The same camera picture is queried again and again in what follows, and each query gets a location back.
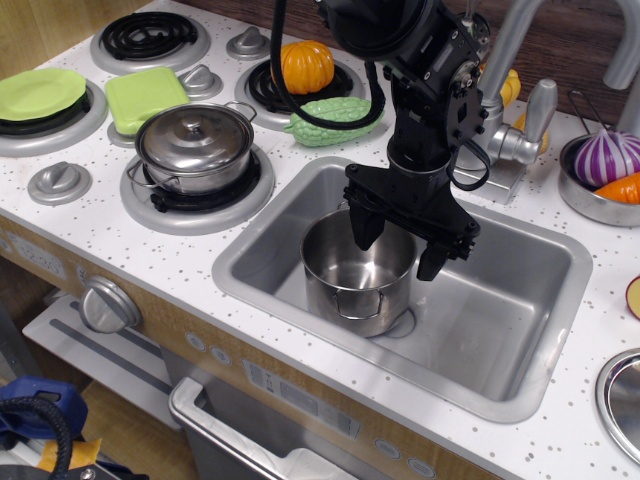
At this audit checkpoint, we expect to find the orange toy pumpkin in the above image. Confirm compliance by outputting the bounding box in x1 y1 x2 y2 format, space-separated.
271 40 335 95

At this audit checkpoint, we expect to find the green toy bitter gourd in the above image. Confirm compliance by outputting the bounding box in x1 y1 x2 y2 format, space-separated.
284 97 385 147

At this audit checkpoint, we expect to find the steel bowl at right edge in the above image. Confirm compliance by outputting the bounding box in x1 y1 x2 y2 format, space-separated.
595 348 639 464

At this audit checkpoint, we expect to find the grey stove knob left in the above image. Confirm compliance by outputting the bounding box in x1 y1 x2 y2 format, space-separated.
27 162 92 206

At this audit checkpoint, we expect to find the orange toy fruit piece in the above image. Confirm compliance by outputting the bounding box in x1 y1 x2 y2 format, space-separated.
595 173 640 204

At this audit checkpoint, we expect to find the small steel saucepan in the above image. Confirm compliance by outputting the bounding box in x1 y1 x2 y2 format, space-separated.
558 90 639 227

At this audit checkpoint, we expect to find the burner under lidded pot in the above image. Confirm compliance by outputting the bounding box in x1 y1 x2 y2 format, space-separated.
120 146 275 236

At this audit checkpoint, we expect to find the black braided cable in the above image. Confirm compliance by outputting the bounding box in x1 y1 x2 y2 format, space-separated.
0 394 75 474

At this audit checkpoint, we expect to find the black coil burner back right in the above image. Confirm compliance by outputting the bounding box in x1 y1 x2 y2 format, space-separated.
234 60 365 132

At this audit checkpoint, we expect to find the red toy slice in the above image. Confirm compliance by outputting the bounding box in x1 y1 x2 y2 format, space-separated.
625 276 640 319

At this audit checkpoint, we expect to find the green plate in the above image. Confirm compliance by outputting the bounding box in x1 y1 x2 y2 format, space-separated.
1 68 86 122

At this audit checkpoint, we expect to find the black coil burner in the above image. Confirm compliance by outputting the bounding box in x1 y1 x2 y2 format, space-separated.
90 11 211 75
234 60 365 132

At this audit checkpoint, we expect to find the black coil burner back left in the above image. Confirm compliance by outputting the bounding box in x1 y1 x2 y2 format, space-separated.
90 11 211 75

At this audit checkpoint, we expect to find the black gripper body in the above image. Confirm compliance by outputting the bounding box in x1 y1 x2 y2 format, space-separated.
344 162 480 260

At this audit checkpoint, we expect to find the purple toy onion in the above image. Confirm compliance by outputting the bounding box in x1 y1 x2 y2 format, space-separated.
573 129 639 187

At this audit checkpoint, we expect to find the lidded steel pot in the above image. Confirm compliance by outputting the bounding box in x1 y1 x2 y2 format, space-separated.
126 101 257 195

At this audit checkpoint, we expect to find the green square lid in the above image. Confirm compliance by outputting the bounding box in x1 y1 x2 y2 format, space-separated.
105 67 190 136

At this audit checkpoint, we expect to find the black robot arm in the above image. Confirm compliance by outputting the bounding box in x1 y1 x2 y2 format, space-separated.
321 1 490 281

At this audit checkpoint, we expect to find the grey sink basin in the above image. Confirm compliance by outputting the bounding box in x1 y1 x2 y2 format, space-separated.
212 157 592 423

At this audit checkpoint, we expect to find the grey stove knob top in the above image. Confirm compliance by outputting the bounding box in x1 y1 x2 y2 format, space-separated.
226 26 271 61

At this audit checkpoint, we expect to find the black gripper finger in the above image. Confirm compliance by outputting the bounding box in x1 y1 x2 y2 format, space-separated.
349 200 385 251
417 243 450 281

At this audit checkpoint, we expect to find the blue clamp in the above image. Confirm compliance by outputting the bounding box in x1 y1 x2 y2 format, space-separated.
1 376 88 448

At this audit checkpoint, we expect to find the grey stove knob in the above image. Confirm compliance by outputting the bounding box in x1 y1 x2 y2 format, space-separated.
27 162 92 206
226 26 271 61
178 64 223 101

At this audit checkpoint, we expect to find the burner under plate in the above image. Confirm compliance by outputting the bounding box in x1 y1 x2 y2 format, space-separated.
1 81 108 158

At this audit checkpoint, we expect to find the grey front oven knob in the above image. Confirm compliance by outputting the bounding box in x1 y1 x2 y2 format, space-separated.
79 276 142 334

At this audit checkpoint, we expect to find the grey stove knob middle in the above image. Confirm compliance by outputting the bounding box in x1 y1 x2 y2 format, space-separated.
178 64 223 101

